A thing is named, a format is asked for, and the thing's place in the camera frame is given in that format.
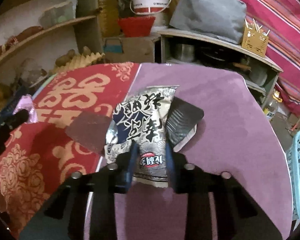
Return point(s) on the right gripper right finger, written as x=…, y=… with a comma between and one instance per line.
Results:
x=218, y=206

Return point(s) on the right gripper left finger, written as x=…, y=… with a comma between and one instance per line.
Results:
x=62, y=216

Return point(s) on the pink foil wrapper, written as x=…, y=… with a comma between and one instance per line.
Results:
x=26, y=103

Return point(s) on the red gold patterned cloth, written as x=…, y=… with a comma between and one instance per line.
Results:
x=39, y=156

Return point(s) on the purple towel mat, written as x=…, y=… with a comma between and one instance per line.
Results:
x=233, y=136

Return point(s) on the black paper cup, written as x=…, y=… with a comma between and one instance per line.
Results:
x=182, y=121

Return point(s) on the light blue plastic basket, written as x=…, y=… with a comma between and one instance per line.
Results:
x=293, y=160

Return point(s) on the yellow egg tray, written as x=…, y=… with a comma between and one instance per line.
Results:
x=66, y=63

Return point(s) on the clear bottle yellow cap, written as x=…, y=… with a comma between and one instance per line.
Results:
x=272, y=105

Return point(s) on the grey storage cabinet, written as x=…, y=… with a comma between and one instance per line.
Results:
x=182, y=47

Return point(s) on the yellow oil bottle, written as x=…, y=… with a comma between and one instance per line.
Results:
x=108, y=18

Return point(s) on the cardboard box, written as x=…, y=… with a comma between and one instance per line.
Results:
x=133, y=49

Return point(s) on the red plastic basket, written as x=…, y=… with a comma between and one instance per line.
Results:
x=136, y=26

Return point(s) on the wooden utensil holder box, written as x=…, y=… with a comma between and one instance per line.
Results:
x=255, y=39

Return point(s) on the white plastic bucket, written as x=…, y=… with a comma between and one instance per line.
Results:
x=155, y=8

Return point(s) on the grey fabric cover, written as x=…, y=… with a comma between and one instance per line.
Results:
x=221, y=19

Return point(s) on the red striped cloth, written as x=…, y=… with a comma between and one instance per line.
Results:
x=282, y=18

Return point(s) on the wooden wall shelf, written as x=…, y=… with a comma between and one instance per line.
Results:
x=44, y=30

